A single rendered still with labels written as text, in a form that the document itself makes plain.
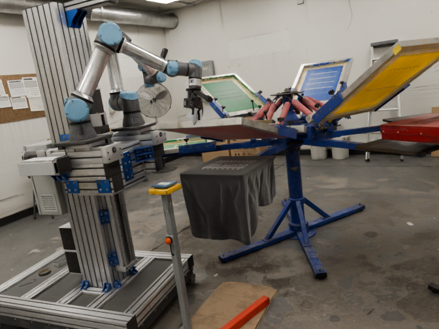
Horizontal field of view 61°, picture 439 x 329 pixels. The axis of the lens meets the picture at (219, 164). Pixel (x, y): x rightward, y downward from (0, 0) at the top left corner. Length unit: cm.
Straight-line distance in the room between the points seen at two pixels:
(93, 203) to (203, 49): 556
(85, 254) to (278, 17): 534
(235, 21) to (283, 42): 102
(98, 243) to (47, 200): 43
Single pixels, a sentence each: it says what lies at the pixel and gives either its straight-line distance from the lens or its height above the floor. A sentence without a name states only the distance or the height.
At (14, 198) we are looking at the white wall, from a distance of 577.
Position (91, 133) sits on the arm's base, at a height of 128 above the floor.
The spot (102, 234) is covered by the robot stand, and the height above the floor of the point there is 61.
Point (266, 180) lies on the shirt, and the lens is 238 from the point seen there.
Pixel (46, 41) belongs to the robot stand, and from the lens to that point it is 250.
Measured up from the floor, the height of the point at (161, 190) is 95.
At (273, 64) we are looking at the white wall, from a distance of 694.
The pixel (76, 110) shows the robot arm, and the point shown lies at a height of 142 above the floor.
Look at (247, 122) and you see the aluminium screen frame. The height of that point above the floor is 124.
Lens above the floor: 146
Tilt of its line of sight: 12 degrees down
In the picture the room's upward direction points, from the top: 7 degrees counter-clockwise
